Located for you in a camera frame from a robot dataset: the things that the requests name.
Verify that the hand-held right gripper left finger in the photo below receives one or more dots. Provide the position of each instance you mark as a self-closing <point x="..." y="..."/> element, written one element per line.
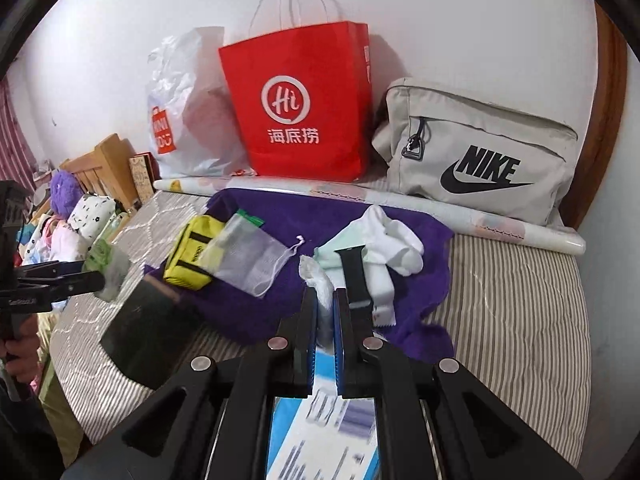
<point x="295" y="345"/>

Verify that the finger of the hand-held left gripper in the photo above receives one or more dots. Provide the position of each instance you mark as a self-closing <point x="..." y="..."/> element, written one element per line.
<point x="55" y="268"/>
<point x="70" y="287"/>

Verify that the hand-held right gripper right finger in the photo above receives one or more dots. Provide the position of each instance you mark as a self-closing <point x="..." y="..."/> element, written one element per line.
<point x="356" y="350"/>

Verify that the pale green soft packet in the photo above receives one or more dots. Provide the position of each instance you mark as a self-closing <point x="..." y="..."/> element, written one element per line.
<point x="112" y="270"/>

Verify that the blue wet wipes pack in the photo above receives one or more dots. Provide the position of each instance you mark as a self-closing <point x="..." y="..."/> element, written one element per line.
<point x="320" y="435"/>

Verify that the green foil packet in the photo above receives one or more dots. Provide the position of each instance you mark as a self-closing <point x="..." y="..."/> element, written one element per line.
<point x="250" y="217"/>

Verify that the person's left hand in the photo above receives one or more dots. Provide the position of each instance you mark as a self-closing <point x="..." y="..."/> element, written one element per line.
<point x="22" y="347"/>

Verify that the colourful printed bedding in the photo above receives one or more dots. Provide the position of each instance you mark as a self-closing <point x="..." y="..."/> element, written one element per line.
<point x="55" y="245"/>

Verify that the purple plush toy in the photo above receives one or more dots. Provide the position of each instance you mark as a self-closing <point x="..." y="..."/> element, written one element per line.
<point x="65" y="192"/>

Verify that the white pillow with black print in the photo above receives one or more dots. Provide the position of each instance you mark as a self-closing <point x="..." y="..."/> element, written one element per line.
<point x="92" y="217"/>

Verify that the green bedsheet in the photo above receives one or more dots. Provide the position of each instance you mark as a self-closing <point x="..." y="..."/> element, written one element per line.
<point x="112" y="227"/>

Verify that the dark tin box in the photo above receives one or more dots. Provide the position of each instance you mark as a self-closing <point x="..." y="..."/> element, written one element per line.
<point x="150" y="335"/>

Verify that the red striped curtain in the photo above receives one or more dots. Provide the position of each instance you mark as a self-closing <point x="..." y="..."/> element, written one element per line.
<point x="12" y="130"/>

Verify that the wooden headboard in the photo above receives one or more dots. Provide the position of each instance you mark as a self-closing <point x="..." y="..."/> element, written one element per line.
<point x="107" y="165"/>

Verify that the patterned book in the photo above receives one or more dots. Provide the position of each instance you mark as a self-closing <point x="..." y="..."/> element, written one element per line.
<point x="141" y="175"/>

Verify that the purple towel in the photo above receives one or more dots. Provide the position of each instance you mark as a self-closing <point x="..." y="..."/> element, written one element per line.
<point x="300" y="215"/>

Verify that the striped quilted cover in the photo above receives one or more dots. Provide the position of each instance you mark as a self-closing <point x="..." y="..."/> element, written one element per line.
<point x="500" y="310"/>

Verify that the rolled printed paper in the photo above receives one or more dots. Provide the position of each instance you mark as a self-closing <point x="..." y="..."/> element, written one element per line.
<point x="500" y="227"/>

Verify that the white plastic shopping bag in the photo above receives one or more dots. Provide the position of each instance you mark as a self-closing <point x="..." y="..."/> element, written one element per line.
<point x="190" y="110"/>

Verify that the grey sling bag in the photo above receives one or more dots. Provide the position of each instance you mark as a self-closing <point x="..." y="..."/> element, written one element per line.
<point x="475" y="150"/>

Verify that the red paper bag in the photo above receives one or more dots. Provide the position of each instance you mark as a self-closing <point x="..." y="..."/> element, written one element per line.
<point x="300" y="110"/>

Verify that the brown wooden door frame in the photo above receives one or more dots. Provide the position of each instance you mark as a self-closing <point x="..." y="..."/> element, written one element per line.
<point x="607" y="110"/>

